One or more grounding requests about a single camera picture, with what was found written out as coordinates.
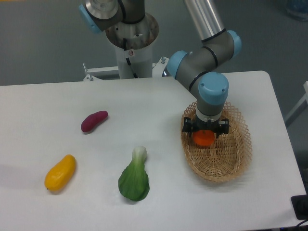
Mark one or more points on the purple sweet potato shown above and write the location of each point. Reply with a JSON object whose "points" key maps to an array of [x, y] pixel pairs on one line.
{"points": [[91, 121]]}

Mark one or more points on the woven wicker basket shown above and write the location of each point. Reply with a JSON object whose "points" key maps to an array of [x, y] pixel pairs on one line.
{"points": [[228, 157]]}

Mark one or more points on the green bok choy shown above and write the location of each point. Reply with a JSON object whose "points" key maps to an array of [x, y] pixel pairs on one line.
{"points": [[133, 183]]}

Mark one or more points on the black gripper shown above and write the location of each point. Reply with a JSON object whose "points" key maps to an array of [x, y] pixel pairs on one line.
{"points": [[217, 126]]}

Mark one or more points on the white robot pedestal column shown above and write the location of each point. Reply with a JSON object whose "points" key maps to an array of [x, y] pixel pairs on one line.
{"points": [[134, 63]]}

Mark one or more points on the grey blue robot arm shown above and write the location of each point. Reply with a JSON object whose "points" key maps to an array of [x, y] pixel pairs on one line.
{"points": [[132, 32]]}

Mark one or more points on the blue object top right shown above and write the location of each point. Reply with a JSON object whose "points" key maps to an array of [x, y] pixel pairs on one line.
{"points": [[297, 9]]}

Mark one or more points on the orange fruit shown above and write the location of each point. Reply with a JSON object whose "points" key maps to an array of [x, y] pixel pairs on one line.
{"points": [[203, 137]]}

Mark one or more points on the yellow mango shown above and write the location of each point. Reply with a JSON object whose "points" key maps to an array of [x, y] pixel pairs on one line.
{"points": [[59, 175]]}

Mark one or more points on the white frame at right edge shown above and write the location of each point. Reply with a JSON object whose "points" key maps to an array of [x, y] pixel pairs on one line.
{"points": [[298, 108]]}

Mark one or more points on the black device at table edge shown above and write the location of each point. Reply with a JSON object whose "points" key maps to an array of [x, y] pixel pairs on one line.
{"points": [[300, 206]]}

